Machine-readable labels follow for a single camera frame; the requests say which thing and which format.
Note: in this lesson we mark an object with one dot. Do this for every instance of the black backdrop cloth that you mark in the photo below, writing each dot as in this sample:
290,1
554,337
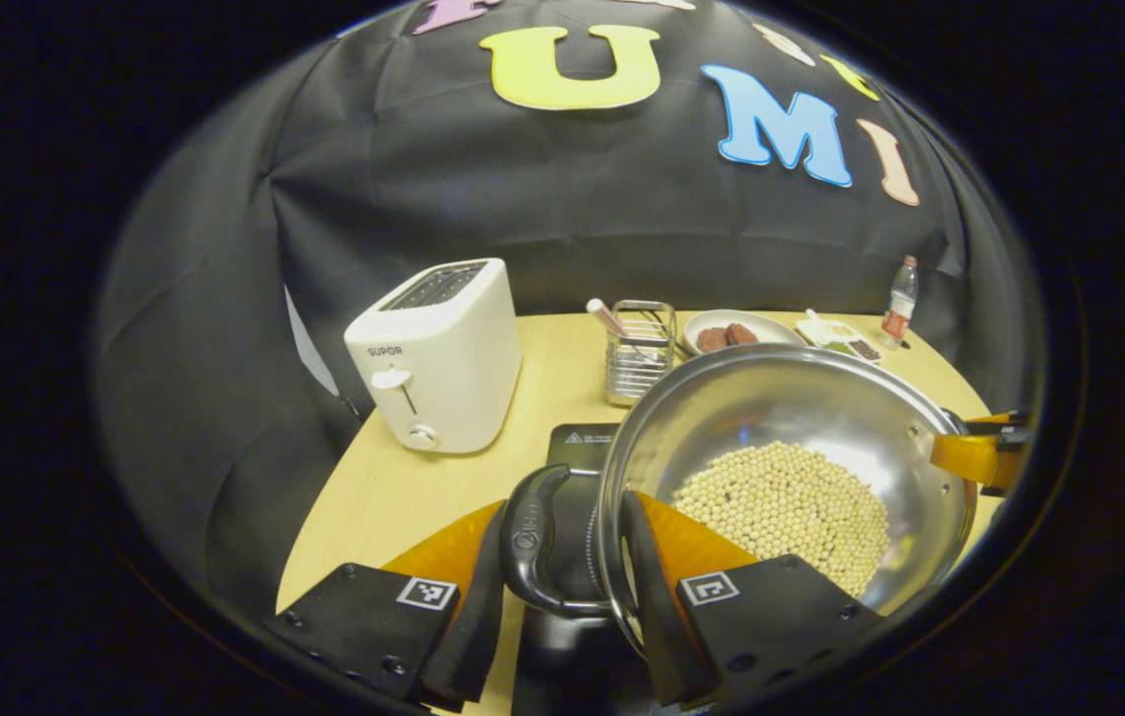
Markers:
522,179

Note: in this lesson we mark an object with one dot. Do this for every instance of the clear water bottle red label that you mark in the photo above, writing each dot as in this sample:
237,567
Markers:
901,303

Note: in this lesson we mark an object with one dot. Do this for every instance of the black induction cooktop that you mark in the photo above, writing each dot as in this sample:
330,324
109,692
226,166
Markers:
577,447

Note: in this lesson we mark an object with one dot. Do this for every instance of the white round plate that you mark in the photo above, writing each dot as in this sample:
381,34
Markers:
771,326

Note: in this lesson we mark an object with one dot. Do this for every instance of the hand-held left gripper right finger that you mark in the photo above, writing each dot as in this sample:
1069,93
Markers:
652,607

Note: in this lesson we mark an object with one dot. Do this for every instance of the white toaster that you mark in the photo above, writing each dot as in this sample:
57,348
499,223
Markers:
443,368

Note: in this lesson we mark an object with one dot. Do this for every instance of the red meat slice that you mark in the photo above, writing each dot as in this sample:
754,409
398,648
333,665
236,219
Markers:
711,339
742,334

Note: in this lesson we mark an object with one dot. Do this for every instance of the pile of soybeans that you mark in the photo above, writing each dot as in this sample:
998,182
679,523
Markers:
781,507

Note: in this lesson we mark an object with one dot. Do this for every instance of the white divided dish with beans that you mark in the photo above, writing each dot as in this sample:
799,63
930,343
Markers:
841,336

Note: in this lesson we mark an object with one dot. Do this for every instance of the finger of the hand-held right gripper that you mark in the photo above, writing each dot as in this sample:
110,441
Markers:
1005,428
965,459

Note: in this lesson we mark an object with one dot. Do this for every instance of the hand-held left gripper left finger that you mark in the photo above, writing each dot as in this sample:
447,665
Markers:
482,617

